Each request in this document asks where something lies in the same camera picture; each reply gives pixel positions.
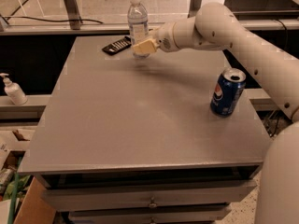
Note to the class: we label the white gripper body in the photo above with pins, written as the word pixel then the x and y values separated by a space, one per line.
pixel 164 38

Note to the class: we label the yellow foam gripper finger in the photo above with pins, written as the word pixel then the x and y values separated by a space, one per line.
pixel 146 46

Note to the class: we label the clear plastic water bottle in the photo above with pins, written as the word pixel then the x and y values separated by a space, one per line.
pixel 137 17

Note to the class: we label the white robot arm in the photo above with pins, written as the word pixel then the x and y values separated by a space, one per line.
pixel 215 27

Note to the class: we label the black rxbar chocolate bar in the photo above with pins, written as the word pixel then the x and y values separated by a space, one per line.
pixel 117 46

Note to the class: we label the white pump dispenser bottle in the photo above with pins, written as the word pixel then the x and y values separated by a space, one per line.
pixel 13 90

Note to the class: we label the blue pepsi can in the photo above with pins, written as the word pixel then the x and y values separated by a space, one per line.
pixel 228 90

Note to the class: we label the grey drawer cabinet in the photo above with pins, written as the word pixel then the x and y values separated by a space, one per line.
pixel 127 141

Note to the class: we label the metal railing frame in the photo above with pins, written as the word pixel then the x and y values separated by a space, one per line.
pixel 93 14

